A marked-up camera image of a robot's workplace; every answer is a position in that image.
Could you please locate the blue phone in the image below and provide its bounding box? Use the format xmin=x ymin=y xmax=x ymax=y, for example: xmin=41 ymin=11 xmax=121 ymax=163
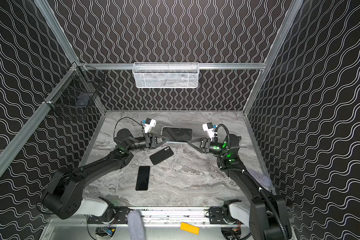
xmin=161 ymin=127 xmax=193 ymax=143

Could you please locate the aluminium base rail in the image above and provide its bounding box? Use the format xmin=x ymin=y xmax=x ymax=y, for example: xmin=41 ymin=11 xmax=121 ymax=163
xmin=47 ymin=206 xmax=259 ymax=226

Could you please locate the grey cloth on table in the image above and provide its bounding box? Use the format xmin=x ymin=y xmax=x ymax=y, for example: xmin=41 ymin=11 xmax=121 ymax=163
xmin=248 ymin=169 xmax=272 ymax=190

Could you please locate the black phone screen up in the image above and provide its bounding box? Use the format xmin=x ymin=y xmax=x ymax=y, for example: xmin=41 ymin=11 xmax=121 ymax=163
xmin=136 ymin=166 xmax=151 ymax=191

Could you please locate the grey cloth roll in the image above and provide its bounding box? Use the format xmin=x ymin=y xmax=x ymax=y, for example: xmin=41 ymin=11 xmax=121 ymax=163
xmin=127 ymin=210 xmax=146 ymax=240

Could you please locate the black phone case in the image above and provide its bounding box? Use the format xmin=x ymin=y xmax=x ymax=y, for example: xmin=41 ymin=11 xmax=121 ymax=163
xmin=150 ymin=147 xmax=174 ymax=165

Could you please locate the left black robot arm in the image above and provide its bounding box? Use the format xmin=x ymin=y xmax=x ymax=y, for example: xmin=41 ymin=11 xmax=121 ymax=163
xmin=41 ymin=129 xmax=169 ymax=223

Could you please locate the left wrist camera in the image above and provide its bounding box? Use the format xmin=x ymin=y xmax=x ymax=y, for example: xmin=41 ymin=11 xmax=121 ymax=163
xmin=142 ymin=118 xmax=157 ymax=134

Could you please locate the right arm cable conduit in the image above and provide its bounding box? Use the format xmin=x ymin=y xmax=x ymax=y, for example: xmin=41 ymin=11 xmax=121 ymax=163
xmin=214 ymin=123 xmax=290 ymax=240

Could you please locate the yellow card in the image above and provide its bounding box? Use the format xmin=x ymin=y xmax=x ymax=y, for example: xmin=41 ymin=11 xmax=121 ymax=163
xmin=180 ymin=223 xmax=200 ymax=235

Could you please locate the base mounting plate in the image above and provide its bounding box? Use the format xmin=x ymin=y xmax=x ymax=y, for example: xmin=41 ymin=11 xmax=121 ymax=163
xmin=87 ymin=207 xmax=131 ymax=225
xmin=208 ymin=206 xmax=250 ymax=225

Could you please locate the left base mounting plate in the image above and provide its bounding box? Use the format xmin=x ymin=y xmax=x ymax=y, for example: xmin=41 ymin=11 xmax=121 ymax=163
xmin=87 ymin=207 xmax=131 ymax=225

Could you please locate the white mesh basket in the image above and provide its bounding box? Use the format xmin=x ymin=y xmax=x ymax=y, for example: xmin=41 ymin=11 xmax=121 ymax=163
xmin=132 ymin=62 xmax=200 ymax=89

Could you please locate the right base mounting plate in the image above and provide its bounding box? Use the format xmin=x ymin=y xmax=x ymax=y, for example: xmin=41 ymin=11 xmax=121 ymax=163
xmin=208 ymin=206 xmax=250 ymax=225

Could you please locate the black wire basket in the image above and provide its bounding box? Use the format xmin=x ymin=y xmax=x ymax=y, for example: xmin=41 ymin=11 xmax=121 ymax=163
xmin=49 ymin=66 xmax=106 ymax=122

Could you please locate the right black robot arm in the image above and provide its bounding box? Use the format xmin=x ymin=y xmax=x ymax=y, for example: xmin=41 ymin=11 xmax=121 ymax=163
xmin=188 ymin=134 xmax=292 ymax=240

